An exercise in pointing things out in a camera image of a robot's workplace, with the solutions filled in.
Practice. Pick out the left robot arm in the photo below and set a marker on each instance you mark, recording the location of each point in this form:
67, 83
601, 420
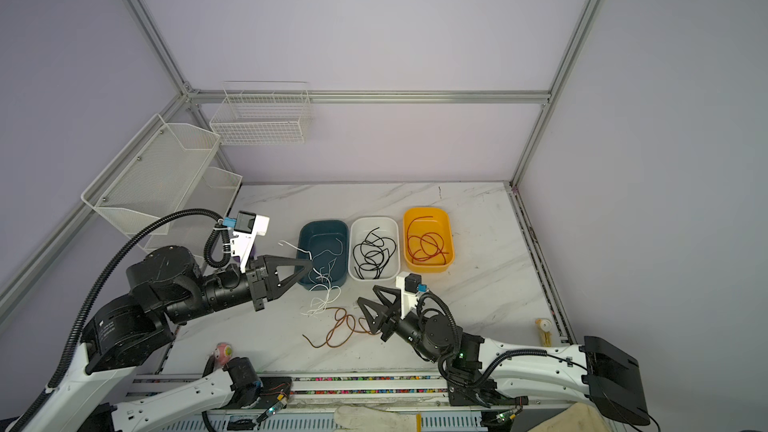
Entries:
167, 288

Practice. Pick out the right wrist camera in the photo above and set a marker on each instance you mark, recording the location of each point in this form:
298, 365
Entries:
411, 288

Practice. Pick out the yellow plastic bin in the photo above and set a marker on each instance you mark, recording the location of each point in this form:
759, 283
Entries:
427, 242

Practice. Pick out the white plastic bin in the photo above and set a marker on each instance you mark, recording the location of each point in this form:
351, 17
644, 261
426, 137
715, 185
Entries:
374, 250

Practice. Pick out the beige cloth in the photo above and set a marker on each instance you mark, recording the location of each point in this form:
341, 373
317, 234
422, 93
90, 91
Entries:
577, 418

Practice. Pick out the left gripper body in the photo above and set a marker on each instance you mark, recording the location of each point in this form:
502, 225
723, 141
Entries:
250, 285

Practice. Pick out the small pink toy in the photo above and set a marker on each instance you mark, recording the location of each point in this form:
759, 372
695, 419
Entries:
222, 354

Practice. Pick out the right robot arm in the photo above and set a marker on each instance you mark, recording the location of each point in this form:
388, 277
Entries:
488, 373

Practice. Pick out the teal plastic bin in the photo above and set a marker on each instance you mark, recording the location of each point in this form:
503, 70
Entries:
326, 243

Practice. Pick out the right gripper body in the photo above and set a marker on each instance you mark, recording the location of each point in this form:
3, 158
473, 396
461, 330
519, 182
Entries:
411, 328

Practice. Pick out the white wire basket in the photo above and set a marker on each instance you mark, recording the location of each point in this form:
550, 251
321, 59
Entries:
263, 113

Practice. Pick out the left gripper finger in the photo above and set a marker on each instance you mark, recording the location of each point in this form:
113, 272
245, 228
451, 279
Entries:
276, 286
277, 264

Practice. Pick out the white mesh two-tier shelf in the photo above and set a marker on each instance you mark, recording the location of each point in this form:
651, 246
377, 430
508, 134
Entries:
166, 167

